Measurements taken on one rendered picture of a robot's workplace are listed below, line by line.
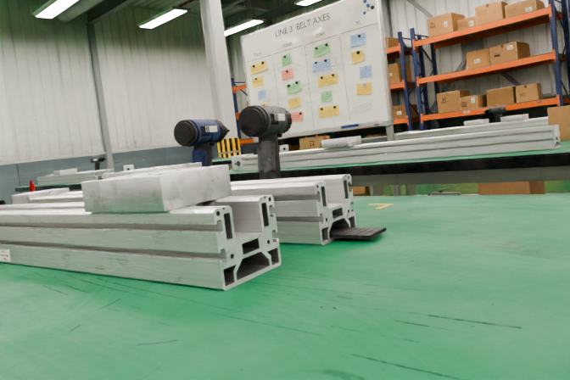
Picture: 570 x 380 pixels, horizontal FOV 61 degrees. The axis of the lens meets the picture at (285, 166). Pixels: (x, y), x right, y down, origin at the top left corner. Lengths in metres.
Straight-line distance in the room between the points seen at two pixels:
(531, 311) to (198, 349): 0.25
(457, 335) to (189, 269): 0.29
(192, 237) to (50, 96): 12.67
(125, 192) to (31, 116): 12.35
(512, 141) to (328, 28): 2.31
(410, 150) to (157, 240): 1.68
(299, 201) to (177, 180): 0.18
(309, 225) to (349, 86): 3.20
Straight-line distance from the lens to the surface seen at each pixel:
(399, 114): 11.33
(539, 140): 1.97
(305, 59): 4.11
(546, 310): 0.41
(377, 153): 2.22
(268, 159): 0.91
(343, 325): 0.39
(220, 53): 9.36
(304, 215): 0.66
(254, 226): 0.56
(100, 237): 0.67
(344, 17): 3.89
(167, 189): 0.55
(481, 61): 10.59
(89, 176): 4.41
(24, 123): 12.89
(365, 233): 0.66
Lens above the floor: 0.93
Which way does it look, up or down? 3 degrees down
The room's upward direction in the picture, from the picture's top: 7 degrees counter-clockwise
